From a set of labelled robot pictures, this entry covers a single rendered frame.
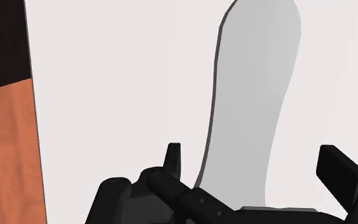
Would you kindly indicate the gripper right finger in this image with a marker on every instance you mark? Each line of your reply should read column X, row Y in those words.
column 340, row 167

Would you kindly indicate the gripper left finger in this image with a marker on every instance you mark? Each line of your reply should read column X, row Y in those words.
column 166, row 189

